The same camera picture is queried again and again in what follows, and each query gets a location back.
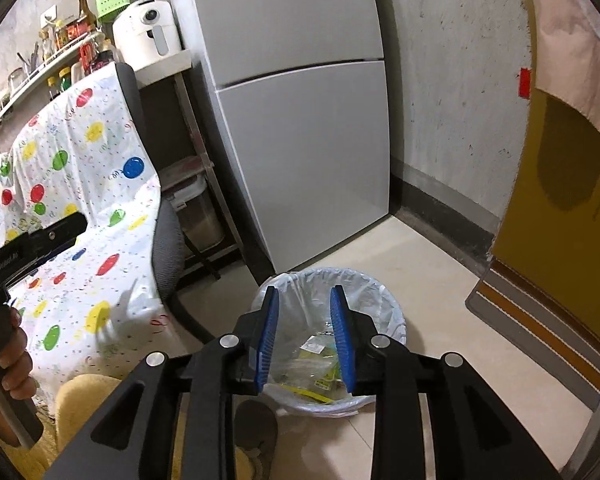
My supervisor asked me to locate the trash bin with white bag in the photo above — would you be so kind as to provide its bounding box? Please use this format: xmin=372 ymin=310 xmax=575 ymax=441
xmin=251 ymin=268 xmax=407 ymax=418

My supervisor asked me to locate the yellow wooden door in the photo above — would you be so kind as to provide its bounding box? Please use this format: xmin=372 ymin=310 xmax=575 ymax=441
xmin=494 ymin=0 xmax=600 ymax=338

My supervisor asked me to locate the person's left hand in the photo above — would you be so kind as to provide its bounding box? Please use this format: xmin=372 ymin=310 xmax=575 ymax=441
xmin=0 ymin=308 xmax=36 ymax=448

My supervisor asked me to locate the pink hanging cloth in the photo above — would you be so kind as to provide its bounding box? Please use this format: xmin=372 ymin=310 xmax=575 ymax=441
xmin=533 ymin=0 xmax=600 ymax=133

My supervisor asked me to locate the white side shelf rack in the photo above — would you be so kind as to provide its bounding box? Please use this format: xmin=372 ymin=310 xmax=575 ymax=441
xmin=135 ymin=49 xmax=245 ymax=280

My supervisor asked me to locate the striped floor mat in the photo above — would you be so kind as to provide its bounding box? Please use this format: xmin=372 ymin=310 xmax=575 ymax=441
xmin=465 ymin=259 xmax=600 ymax=410

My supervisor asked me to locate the grey refrigerator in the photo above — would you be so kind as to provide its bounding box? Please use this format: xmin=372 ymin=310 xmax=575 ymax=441
xmin=171 ymin=0 xmax=390 ymax=273

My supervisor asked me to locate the yellow fuzzy slipper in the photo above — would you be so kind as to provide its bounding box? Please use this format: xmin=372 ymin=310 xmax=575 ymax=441
xmin=0 ymin=374 xmax=264 ymax=480

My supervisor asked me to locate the balloon print plastic sheet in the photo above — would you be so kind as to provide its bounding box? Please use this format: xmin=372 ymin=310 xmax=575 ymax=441
xmin=0 ymin=63 xmax=178 ymax=410

